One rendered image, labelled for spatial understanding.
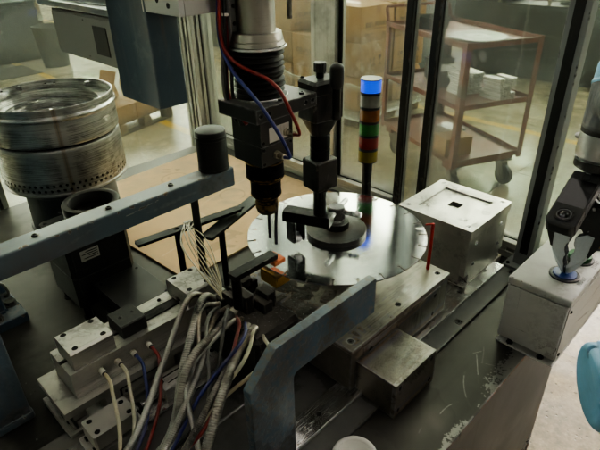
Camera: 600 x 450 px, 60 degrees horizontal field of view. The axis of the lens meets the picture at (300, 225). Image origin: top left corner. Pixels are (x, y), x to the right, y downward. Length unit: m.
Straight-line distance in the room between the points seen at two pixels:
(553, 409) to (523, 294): 1.10
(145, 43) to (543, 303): 0.76
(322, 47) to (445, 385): 0.93
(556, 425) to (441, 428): 1.13
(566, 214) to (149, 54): 0.65
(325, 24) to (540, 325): 0.91
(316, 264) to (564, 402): 1.39
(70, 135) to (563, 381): 1.80
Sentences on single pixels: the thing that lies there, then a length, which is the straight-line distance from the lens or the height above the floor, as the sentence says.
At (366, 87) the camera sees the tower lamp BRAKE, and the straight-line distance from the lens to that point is 1.15.
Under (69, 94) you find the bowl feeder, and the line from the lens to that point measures 1.54.
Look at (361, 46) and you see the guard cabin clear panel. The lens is 1.42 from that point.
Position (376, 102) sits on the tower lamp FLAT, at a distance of 1.16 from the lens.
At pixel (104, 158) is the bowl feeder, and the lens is 1.36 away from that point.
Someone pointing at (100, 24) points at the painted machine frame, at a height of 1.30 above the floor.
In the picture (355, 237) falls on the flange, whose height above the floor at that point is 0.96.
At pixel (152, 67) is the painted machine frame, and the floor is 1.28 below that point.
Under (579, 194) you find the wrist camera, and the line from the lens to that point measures 0.91.
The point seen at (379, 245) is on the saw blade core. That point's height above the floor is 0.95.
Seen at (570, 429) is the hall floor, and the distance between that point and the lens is 2.02.
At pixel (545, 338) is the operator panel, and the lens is 1.03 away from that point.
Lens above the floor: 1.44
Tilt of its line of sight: 30 degrees down
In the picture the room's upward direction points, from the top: 1 degrees counter-clockwise
